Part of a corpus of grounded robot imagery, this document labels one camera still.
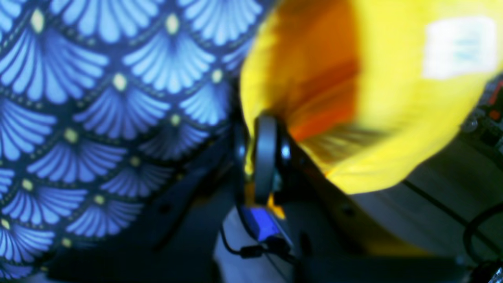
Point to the yellow T-shirt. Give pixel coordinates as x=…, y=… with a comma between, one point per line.
x=370, y=89

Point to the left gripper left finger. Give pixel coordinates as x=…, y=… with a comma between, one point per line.
x=176, y=234

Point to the blue fan-pattern tablecloth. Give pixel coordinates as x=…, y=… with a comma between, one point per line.
x=102, y=104

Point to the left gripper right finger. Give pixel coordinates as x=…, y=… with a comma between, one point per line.
x=323, y=220

